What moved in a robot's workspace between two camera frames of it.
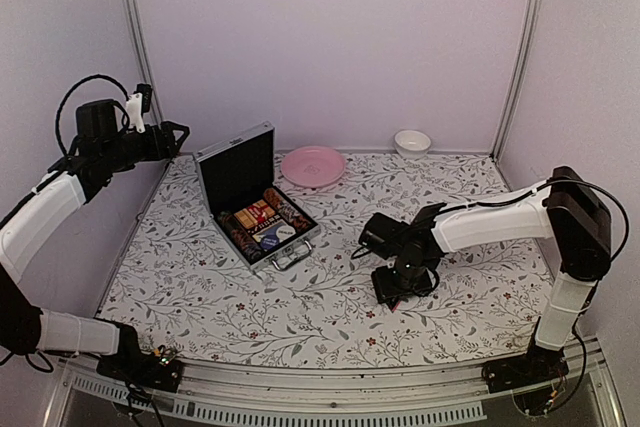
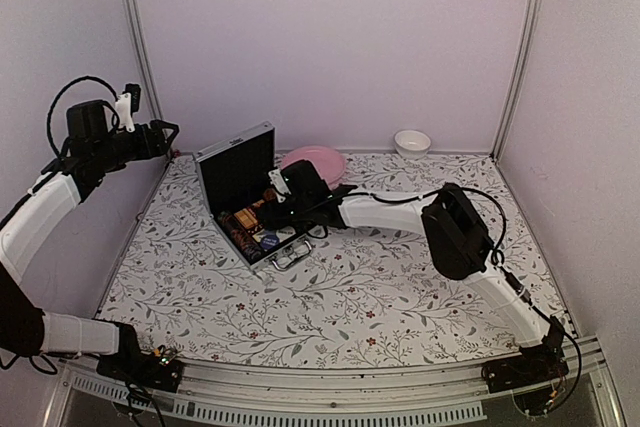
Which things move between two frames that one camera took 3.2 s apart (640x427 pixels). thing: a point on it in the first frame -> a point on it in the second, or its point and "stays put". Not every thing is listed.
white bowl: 412,144 stays put
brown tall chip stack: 248,245 stays put
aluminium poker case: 260,222 stays put
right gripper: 384,289 -> 272,219
